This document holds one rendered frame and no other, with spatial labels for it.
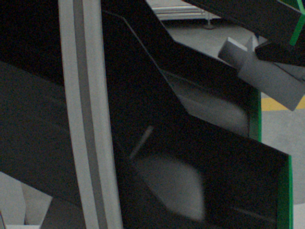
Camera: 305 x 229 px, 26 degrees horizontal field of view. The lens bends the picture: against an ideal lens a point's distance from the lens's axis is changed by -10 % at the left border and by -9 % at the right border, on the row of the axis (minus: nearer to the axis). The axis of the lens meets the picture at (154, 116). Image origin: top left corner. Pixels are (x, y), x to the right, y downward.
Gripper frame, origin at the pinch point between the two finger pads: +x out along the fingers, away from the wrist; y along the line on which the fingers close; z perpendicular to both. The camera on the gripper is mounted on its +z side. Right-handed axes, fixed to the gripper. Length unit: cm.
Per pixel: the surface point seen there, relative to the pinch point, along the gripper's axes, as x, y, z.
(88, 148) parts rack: 10.2, 26.1, 6.5
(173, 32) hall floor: 95, -349, -97
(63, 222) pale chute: 19.9, 15.8, -3.2
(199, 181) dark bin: 8.7, 15.7, -2.7
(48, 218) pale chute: 20.5, 16.7, -2.0
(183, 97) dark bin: 11.0, 2.2, -1.8
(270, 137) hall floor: 40, -216, -118
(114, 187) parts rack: 9.7, 26.4, 4.1
